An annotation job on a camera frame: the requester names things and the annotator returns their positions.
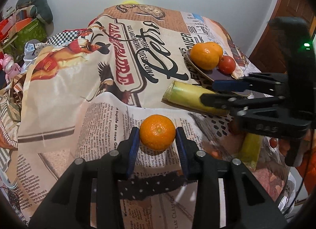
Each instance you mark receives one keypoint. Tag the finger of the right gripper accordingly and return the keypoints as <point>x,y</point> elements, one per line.
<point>238,106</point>
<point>259,82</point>

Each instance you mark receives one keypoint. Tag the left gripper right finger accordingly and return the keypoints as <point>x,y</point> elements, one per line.
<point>225,184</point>

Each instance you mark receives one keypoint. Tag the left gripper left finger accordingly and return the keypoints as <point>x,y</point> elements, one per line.
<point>67,205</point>

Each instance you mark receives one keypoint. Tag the red tomato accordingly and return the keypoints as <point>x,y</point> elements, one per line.
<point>226,65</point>

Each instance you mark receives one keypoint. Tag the green sugarcane piece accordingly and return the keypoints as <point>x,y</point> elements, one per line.
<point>187,96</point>

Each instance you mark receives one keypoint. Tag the large orange with Dole sticker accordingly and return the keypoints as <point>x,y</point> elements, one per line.
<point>204,56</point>

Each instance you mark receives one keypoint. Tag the large plain orange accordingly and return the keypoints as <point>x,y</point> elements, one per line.
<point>216,47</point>

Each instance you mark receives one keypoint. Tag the small tangerine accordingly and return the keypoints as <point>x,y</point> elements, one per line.
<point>283,146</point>
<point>157,132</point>

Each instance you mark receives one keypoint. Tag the brown wooden door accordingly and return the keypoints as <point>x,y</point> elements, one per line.
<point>268,54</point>

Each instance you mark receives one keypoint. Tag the dark purple plate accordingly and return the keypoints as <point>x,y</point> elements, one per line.
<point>211,75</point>

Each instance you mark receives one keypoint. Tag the lower yellow sugarcane piece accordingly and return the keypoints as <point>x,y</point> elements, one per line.
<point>250,150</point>

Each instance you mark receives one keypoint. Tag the retro newspaper print tablecloth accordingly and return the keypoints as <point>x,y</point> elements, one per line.
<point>83,99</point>

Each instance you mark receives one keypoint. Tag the yellow foam tube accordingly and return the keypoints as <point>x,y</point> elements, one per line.
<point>130,2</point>

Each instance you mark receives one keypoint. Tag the pink rabbit toy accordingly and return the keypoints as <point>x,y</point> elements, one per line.
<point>10,68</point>

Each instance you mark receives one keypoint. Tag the checkered cloth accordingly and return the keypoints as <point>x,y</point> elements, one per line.
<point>64,38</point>

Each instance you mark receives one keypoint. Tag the green storage box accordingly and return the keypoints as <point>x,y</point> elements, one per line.
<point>35,30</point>

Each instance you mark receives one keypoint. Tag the grey green plush toy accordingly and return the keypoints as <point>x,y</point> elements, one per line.
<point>36,9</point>

